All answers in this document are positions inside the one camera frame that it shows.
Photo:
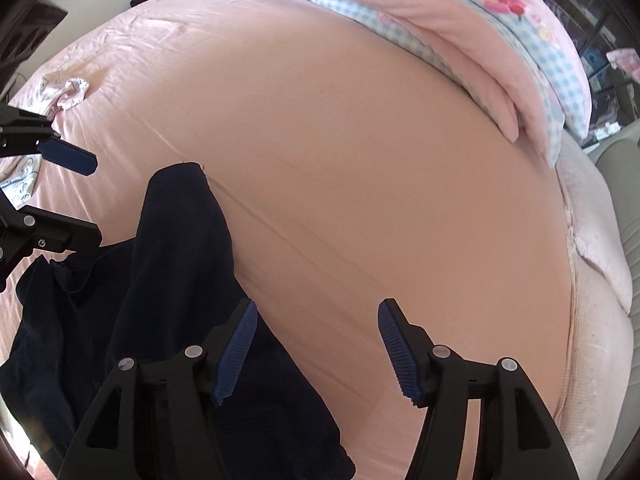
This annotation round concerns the navy shorts with white stripes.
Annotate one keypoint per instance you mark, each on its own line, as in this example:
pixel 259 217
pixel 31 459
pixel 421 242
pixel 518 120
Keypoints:
pixel 148 299

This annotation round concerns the grey green padded headboard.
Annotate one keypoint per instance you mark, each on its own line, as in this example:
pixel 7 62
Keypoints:
pixel 617 159

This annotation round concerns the white cartoon print pajamas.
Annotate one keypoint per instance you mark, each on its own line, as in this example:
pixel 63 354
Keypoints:
pixel 54 93

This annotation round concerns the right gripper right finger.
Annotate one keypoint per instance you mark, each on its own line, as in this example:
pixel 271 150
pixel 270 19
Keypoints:
pixel 517 438

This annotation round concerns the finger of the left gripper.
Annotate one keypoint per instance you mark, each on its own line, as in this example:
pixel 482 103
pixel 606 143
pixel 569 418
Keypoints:
pixel 42 140
pixel 57 233

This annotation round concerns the pink checkered folded duvet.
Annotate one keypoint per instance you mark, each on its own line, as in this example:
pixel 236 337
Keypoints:
pixel 514 58

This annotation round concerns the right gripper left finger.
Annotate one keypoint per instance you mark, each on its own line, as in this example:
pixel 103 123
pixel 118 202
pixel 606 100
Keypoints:
pixel 158 420

